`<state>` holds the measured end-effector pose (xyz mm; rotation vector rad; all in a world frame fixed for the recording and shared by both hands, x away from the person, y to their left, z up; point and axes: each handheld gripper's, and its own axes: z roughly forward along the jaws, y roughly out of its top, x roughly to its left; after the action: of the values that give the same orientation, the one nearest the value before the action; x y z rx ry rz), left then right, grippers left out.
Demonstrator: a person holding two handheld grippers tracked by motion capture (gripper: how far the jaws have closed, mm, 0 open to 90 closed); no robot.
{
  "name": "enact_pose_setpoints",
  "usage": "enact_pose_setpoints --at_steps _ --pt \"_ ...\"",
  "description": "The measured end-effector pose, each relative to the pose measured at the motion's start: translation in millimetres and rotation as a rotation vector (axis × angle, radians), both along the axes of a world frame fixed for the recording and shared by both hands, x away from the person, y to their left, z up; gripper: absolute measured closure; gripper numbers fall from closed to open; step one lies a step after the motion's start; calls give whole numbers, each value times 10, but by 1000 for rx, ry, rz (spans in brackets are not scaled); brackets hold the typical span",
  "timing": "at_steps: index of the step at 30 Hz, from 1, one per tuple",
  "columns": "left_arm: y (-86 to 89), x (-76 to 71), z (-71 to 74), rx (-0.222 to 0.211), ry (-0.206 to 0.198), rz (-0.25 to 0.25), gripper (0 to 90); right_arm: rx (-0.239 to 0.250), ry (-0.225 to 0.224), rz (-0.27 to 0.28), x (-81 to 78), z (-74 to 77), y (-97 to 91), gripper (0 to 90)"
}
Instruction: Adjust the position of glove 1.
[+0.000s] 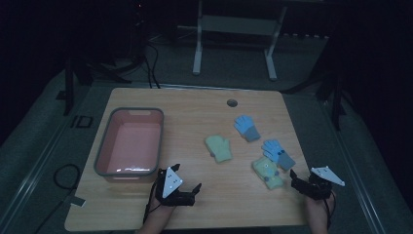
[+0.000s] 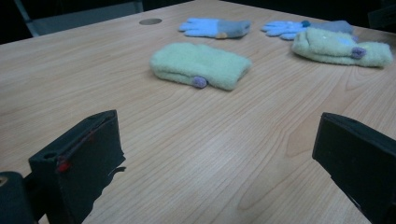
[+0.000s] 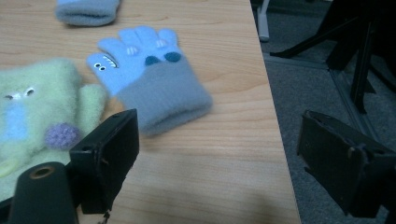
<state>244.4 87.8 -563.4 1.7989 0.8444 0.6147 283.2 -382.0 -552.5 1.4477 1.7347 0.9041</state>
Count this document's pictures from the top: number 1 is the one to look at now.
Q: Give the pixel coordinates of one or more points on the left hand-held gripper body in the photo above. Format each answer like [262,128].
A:
[172,182]

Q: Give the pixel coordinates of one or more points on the blue glove with buttons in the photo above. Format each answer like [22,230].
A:
[278,154]

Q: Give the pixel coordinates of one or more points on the person's left hand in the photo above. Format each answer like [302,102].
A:
[159,208]

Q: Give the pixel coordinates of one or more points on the blue glove with grey cuff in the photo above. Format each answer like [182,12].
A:
[246,127]

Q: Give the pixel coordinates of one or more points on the green mitten with face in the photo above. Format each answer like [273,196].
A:
[268,174]

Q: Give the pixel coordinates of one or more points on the black tripod stand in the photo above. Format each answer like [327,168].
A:
[84,71]
[331,94]

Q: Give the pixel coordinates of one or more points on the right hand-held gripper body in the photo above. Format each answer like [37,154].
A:
[319,183]

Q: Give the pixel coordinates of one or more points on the white metal stand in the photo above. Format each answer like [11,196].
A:
[237,24]

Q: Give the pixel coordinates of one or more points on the plain green mitten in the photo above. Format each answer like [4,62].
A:
[219,148]

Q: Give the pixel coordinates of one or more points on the pink basin with grey rim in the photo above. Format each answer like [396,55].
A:
[130,144]

